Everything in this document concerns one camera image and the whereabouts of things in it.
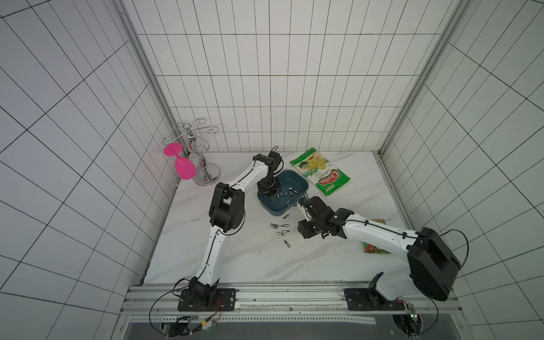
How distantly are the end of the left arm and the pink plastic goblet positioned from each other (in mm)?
320

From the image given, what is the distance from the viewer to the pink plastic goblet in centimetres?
85

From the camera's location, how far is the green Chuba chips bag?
1.06 m

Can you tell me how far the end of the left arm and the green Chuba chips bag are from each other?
0.26 meters

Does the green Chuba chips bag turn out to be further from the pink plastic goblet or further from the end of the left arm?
the pink plastic goblet

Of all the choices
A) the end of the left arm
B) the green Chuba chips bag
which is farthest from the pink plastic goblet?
the green Chuba chips bag

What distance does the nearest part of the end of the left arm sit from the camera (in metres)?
0.77

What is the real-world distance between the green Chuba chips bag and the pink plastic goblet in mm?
525
